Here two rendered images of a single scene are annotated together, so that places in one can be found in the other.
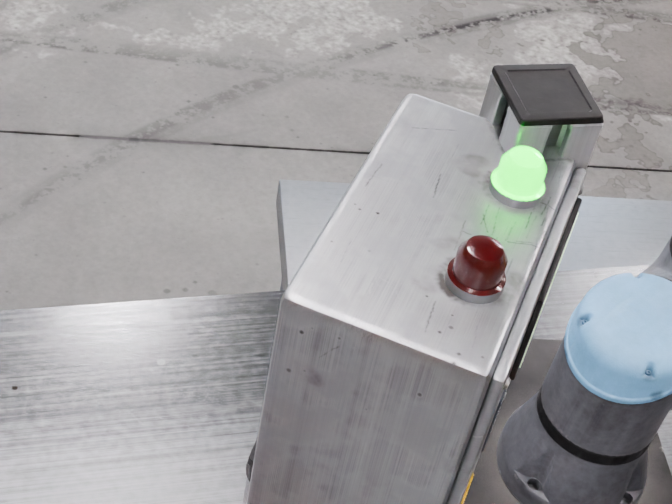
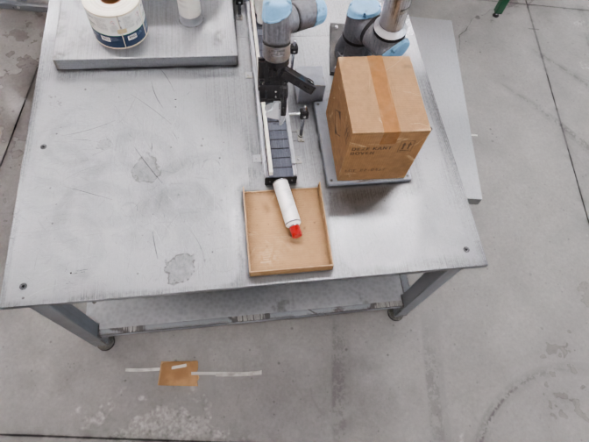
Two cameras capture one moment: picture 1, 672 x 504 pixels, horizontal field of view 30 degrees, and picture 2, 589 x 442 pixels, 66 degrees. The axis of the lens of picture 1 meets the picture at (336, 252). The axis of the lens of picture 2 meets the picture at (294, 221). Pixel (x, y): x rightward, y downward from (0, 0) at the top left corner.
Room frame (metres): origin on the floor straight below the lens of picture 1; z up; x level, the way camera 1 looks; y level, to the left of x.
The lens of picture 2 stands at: (0.85, -1.73, 2.16)
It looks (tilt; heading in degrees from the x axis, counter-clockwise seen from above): 64 degrees down; 95
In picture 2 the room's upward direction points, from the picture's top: 11 degrees clockwise
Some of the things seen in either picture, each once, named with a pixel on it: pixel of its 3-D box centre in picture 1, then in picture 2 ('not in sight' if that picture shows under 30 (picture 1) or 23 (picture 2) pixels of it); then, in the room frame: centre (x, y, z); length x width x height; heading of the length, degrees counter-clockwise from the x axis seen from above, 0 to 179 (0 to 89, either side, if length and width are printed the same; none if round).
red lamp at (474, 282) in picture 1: (480, 263); not in sight; (0.40, -0.06, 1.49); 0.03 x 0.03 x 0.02
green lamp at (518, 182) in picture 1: (521, 172); not in sight; (0.47, -0.08, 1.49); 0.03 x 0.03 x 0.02
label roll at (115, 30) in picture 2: not in sight; (116, 13); (-0.06, -0.50, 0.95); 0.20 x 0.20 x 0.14
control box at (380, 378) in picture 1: (412, 354); not in sight; (0.44, -0.05, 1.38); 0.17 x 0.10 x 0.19; 167
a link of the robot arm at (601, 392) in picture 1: (626, 358); (363, 19); (0.82, -0.29, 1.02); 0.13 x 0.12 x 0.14; 142
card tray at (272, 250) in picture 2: not in sight; (286, 227); (0.77, -1.11, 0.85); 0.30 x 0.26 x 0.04; 112
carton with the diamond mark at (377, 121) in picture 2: not in sight; (372, 120); (0.95, -0.70, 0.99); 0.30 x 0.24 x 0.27; 111
